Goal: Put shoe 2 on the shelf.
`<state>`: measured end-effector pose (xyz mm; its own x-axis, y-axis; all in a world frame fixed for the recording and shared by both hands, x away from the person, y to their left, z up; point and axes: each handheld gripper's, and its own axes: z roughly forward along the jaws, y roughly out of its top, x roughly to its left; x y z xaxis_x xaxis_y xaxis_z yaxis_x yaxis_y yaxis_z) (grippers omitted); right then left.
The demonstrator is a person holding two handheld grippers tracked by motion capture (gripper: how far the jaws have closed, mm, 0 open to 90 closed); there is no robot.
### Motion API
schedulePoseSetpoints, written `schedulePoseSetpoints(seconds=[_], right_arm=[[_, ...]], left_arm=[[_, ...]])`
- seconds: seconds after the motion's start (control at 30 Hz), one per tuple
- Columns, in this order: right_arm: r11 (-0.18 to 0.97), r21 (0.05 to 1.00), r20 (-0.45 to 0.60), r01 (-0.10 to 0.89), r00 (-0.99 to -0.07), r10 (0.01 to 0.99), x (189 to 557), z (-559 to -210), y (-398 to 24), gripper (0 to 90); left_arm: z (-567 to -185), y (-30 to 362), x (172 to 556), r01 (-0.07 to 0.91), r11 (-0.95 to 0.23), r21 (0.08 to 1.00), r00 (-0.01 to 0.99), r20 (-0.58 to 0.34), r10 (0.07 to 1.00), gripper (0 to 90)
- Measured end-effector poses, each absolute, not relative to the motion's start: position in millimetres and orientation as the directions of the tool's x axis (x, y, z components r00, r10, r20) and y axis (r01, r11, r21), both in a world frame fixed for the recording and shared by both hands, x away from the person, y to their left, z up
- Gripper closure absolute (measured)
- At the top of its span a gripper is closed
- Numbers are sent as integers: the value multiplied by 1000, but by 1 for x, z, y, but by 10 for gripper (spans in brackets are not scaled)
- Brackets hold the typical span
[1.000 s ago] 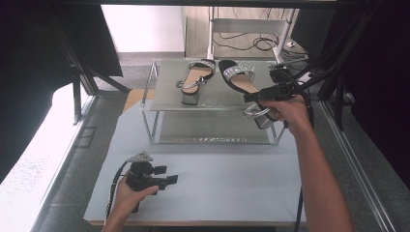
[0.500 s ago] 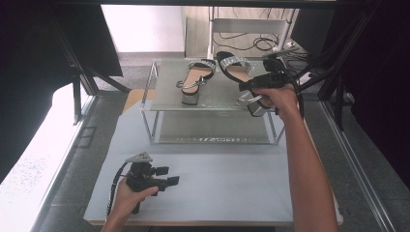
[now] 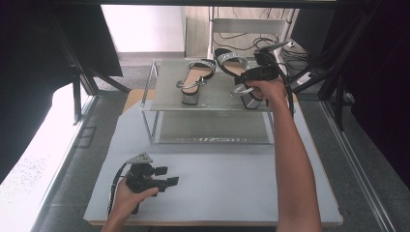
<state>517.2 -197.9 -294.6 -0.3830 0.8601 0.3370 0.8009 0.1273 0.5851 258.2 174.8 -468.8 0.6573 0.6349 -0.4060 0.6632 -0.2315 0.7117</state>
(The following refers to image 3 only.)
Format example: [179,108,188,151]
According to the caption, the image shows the white metal stand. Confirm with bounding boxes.
[207,6,296,77]

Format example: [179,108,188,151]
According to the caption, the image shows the aluminium rail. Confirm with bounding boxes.
[321,100,398,232]

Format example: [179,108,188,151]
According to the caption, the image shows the person's left hand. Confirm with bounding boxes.
[112,176,160,224]

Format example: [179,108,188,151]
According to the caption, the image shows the black cables on floor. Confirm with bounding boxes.
[212,8,312,63]

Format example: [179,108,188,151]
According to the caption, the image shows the black sandal with glitter strap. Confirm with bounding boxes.
[214,47,269,110]
[175,58,218,105]

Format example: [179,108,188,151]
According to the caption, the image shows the glass two-tier shoe rack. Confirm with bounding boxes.
[139,58,297,145]

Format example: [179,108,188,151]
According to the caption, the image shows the left hand-held gripper cable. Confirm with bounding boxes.
[106,161,129,217]

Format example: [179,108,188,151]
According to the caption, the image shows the person's right hand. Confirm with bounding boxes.
[245,76,288,104]

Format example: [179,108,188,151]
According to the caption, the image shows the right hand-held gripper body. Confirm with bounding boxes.
[253,42,289,81]

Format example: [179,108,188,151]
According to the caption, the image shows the right hand-held gripper cable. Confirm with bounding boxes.
[276,62,295,118]

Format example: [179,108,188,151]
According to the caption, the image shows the hand-held gripper cable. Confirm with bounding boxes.
[276,62,295,118]
[106,161,129,217]

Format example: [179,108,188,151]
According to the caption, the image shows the dark floor outlet cover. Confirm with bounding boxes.
[77,126,98,149]

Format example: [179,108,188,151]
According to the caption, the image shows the white power strip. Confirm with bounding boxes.
[295,72,315,86]

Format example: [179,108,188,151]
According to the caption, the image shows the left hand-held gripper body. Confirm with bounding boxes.
[125,153,161,195]

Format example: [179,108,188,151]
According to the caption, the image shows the black metal frame strut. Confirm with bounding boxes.
[47,0,132,126]
[283,0,383,131]

